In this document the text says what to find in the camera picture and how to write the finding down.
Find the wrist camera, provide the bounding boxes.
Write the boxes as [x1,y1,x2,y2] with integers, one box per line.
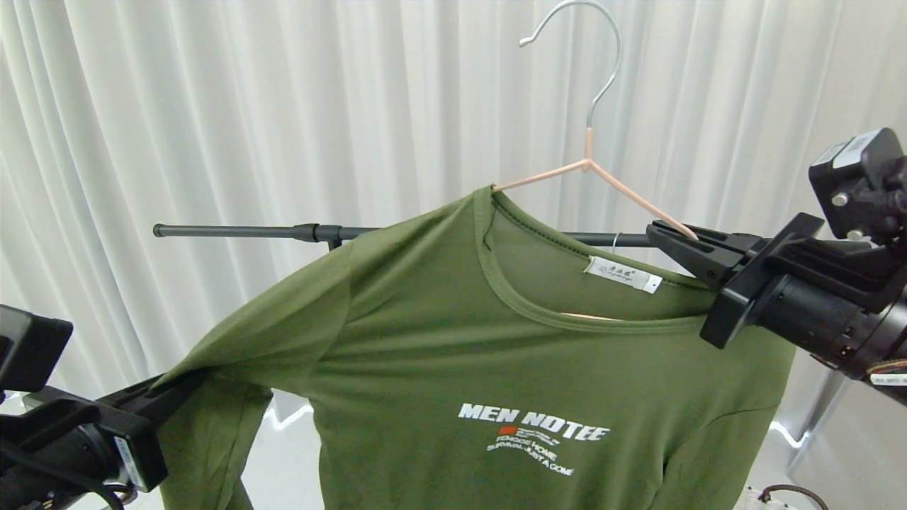
[0,305,74,394]
[801,127,907,291]

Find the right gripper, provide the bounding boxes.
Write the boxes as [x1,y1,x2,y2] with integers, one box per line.
[646,212,879,376]

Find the green long-sleeved shirt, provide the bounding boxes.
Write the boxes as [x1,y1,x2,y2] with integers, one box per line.
[152,186,798,510]

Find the black clothes rack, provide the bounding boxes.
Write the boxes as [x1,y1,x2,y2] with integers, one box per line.
[154,223,653,252]

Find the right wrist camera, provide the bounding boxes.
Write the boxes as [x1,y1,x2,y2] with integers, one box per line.
[801,127,907,291]

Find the white curtain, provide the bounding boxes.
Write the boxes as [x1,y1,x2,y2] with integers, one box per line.
[0,0,907,447]

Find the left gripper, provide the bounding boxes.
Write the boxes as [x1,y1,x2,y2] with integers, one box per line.
[0,368,208,510]

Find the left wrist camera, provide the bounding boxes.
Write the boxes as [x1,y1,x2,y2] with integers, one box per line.
[0,305,74,394]

